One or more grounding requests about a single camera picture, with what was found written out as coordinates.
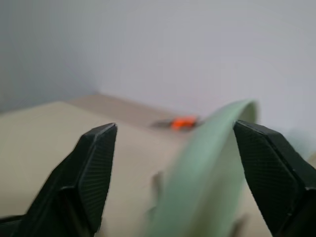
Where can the orange and black clamp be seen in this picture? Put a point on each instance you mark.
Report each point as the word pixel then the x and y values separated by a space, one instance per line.
pixel 181 123

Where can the green plate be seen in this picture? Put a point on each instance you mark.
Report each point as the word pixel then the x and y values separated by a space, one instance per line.
pixel 202 177

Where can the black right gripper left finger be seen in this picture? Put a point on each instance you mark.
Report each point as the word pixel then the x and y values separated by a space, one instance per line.
pixel 81 177

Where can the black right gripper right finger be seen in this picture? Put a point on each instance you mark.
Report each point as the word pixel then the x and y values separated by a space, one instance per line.
pixel 274 172

